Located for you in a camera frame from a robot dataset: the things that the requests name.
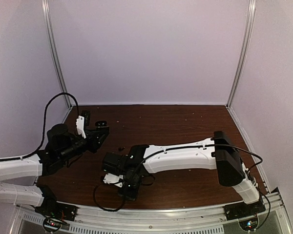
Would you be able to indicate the black earbud charging case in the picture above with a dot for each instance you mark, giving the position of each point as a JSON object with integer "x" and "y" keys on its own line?
{"x": 101, "y": 124}

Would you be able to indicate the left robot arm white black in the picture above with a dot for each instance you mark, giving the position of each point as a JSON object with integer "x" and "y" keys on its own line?
{"x": 61, "y": 147}

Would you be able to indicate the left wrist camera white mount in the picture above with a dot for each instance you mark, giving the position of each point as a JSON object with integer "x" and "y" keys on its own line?
{"x": 82, "y": 121}

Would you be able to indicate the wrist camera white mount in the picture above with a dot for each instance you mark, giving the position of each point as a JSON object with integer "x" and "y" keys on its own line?
{"x": 82, "y": 121}
{"x": 111, "y": 179}

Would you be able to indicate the aluminium frame post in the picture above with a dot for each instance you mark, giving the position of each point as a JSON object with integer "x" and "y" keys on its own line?
{"x": 244, "y": 48}
{"x": 52, "y": 45}

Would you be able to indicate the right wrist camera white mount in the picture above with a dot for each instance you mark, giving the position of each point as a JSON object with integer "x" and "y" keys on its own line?
{"x": 111, "y": 179}

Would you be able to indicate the left aluminium frame post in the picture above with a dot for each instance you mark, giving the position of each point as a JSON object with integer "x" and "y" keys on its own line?
{"x": 52, "y": 45}

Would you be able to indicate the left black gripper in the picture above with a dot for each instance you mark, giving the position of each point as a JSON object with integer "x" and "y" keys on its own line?
{"x": 92, "y": 138}

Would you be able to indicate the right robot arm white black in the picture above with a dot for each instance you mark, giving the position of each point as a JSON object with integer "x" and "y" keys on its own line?
{"x": 213, "y": 153}

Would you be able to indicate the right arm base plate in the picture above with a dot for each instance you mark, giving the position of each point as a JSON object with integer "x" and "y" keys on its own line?
{"x": 242, "y": 210}

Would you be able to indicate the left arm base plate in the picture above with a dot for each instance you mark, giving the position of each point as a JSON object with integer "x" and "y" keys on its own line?
{"x": 57, "y": 210}

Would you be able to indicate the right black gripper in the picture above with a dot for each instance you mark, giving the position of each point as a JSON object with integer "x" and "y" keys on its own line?
{"x": 130, "y": 195}

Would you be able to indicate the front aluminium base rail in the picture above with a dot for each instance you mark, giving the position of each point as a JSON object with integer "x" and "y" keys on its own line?
{"x": 200, "y": 220}

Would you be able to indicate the right aluminium frame post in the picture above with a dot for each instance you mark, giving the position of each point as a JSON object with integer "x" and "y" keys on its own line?
{"x": 244, "y": 48}

